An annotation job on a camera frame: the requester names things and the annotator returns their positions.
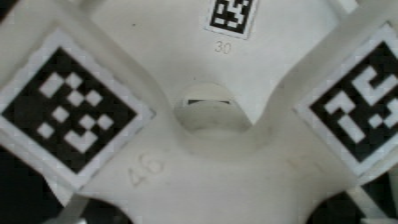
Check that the white table base piece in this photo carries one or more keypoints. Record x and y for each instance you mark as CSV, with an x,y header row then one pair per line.
x,y
90,126

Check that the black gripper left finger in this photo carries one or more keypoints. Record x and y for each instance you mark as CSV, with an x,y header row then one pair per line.
x,y
86,211

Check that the white round table top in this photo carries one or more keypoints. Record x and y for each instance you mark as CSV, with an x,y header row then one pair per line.
x,y
223,41

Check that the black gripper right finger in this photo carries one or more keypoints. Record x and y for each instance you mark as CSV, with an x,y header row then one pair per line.
x,y
338,211

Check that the white cylindrical table leg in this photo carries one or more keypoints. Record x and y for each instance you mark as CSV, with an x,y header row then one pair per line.
x,y
209,112

